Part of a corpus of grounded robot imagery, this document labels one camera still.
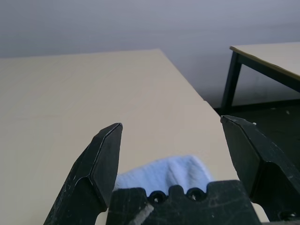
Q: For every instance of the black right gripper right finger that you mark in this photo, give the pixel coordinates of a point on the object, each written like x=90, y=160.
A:
x=257, y=164

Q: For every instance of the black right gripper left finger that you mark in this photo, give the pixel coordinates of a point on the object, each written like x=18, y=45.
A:
x=93, y=168

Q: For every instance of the light blue folded towel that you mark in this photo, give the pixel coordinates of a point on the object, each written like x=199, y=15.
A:
x=168, y=171

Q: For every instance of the wooden table with black frame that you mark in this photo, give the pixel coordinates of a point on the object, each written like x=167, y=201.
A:
x=269, y=51

